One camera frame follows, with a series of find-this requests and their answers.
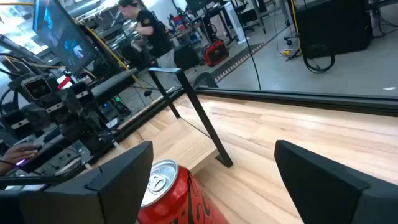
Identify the red tool case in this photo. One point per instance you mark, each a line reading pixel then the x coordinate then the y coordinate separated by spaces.
pixel 216 53

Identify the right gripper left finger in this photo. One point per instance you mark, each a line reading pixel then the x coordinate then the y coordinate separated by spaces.
pixel 109 193

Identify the black computer monitor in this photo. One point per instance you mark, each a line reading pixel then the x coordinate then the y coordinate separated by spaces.
pixel 62 34

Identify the black aluminium table frame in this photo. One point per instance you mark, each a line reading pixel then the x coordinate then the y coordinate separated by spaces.
pixel 311 101

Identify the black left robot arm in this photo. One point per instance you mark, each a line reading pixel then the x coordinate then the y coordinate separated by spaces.
pixel 93 133

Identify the red can with black print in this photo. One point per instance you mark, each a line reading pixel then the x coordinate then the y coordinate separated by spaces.
pixel 174 202

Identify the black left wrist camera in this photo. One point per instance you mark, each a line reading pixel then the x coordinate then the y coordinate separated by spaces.
pixel 37 88

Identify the red tag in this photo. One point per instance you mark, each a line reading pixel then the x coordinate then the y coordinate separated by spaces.
pixel 64 83

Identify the person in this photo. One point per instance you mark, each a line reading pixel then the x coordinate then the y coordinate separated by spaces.
pixel 155 34

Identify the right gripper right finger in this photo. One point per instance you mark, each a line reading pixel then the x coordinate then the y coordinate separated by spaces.
pixel 326 193

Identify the white tower appliance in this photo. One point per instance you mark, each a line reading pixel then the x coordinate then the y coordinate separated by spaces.
pixel 234 21

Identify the large black cabinet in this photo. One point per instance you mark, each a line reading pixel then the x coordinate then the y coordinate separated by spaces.
pixel 332 25

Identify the black equipment case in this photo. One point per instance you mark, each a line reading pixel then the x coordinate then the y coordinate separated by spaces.
pixel 186 57

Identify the person's hand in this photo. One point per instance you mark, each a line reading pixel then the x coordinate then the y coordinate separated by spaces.
pixel 18 154

